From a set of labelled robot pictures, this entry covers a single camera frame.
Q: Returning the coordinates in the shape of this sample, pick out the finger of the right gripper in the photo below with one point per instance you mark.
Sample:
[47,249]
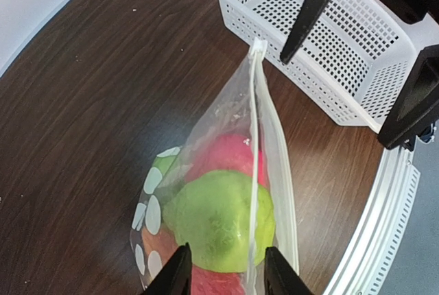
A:
[415,110]

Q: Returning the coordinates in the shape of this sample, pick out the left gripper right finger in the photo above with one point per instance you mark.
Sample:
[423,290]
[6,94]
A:
[279,277]

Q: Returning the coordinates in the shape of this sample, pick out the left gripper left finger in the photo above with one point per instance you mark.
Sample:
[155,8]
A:
[175,276]

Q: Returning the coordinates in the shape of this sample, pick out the clear zip top bag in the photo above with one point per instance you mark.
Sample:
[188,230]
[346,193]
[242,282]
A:
[244,106]

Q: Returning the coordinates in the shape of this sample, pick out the red fake apple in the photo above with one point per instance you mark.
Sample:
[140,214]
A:
[160,247]

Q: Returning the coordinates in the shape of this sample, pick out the green fake apple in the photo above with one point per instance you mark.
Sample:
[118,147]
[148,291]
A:
[215,222]

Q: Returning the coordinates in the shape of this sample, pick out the pink fake peach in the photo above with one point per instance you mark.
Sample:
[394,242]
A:
[227,161]

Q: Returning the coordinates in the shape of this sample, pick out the white perforated plastic basket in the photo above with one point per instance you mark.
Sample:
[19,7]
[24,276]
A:
[353,64]

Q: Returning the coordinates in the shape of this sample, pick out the aluminium front rail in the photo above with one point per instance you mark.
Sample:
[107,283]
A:
[376,240]

